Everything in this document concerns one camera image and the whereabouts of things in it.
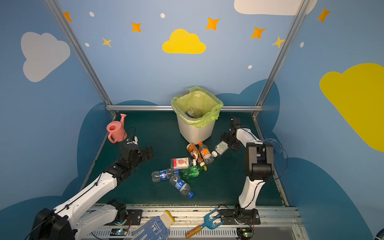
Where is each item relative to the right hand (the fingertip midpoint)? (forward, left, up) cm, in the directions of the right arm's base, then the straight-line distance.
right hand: (227, 142), depth 99 cm
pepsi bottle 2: (-25, +40, +1) cm, 47 cm away
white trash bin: (-1, +22, +8) cm, 23 cm away
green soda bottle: (-20, +23, -3) cm, 31 cm away
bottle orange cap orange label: (-9, +15, 0) cm, 17 cm away
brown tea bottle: (-9, +22, +1) cm, 24 cm away
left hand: (-14, +49, +10) cm, 52 cm away
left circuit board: (-52, +56, -4) cm, 77 cm away
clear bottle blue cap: (-31, +26, -2) cm, 40 cm away
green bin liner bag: (+17, +13, +17) cm, 27 cm away
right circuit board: (-49, -5, -5) cm, 50 cm away
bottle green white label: (-6, +5, -1) cm, 8 cm away
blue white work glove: (-50, +39, -3) cm, 64 cm away
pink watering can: (+1, +73, +7) cm, 74 cm away
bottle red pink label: (-17, +29, 0) cm, 33 cm away
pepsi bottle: (+15, +24, +12) cm, 30 cm away
